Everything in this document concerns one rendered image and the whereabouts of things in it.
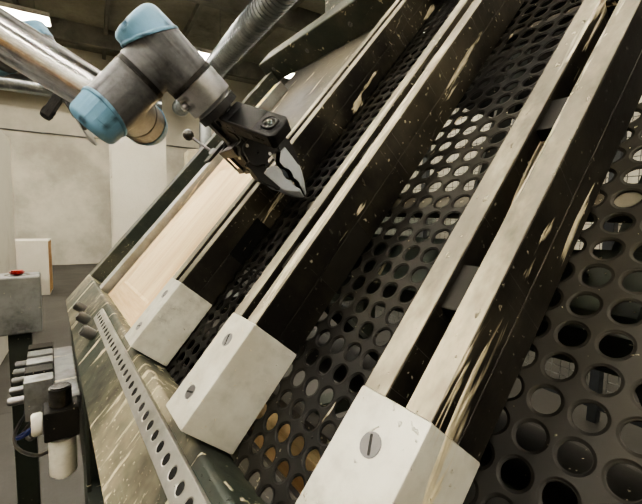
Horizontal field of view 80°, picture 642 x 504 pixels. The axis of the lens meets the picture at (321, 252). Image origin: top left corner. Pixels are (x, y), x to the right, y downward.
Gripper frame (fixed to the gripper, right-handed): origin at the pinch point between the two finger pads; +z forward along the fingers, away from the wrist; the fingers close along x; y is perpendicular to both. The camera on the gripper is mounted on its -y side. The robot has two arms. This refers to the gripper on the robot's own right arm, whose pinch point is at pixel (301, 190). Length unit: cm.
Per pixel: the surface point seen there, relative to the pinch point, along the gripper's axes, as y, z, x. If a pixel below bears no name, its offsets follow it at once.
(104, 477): -10, -3, 49
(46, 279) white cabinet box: 560, 30, 101
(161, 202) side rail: 96, -1, 2
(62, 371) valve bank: 53, 1, 57
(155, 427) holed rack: -14.5, -3.4, 40.6
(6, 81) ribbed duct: 822, -203, -109
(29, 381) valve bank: 43, -6, 59
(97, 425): 2.1, -2.8, 48.3
